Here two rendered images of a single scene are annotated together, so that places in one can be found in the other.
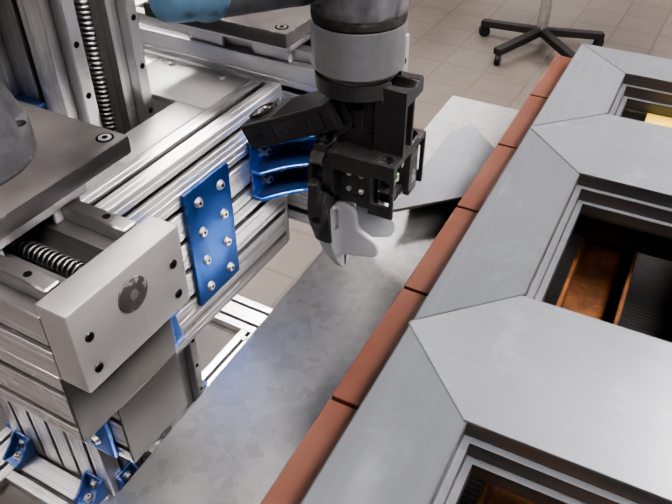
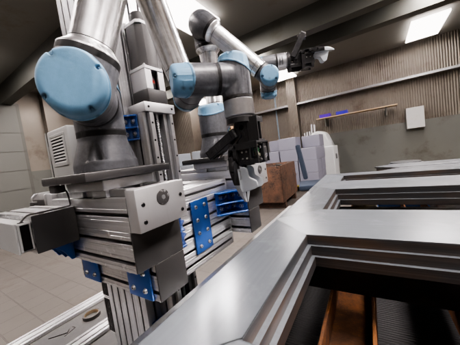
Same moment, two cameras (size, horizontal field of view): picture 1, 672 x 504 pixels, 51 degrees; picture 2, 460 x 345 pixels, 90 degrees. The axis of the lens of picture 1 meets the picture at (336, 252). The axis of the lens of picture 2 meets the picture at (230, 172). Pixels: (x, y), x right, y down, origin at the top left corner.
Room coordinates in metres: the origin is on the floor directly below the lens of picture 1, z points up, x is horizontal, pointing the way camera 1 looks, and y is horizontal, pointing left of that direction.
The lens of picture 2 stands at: (-0.05, -0.02, 1.03)
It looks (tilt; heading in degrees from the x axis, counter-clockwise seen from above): 4 degrees down; 4
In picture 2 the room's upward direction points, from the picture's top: 8 degrees counter-clockwise
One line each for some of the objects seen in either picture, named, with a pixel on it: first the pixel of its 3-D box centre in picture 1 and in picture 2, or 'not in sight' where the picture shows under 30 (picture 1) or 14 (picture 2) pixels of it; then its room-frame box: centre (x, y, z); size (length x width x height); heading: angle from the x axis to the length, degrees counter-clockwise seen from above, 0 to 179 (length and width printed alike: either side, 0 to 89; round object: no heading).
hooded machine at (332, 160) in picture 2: not in sight; (323, 155); (6.69, -2.22, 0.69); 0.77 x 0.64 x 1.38; 62
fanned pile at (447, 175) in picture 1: (465, 170); not in sight; (1.05, -0.23, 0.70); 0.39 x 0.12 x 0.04; 153
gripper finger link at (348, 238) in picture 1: (351, 241); (247, 185); (0.53, -0.01, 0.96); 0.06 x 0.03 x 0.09; 63
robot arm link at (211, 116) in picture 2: not in sight; (212, 118); (0.98, 0.10, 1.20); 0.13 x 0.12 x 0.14; 177
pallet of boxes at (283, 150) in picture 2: not in sight; (294, 163); (5.73, -1.21, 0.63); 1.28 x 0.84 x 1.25; 60
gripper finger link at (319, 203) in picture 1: (327, 198); (236, 167); (0.53, 0.01, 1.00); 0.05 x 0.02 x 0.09; 153
